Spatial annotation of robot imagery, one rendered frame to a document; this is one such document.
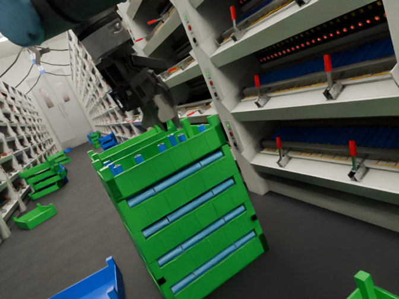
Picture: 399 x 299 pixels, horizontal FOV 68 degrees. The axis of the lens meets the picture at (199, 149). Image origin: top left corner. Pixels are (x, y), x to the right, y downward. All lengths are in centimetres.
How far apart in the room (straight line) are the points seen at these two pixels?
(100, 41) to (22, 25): 15
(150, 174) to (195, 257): 24
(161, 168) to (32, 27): 36
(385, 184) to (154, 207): 50
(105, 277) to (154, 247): 41
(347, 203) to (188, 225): 43
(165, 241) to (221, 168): 22
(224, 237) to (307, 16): 53
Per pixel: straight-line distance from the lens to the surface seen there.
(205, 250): 77
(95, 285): 111
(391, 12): 58
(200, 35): 106
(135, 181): 66
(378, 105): 64
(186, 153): 69
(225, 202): 76
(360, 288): 64
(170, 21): 125
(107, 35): 62
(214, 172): 73
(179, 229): 72
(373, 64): 69
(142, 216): 69
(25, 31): 53
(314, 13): 67
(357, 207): 88
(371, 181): 76
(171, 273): 75
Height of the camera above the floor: 50
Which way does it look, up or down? 13 degrees down
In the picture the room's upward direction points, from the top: 23 degrees counter-clockwise
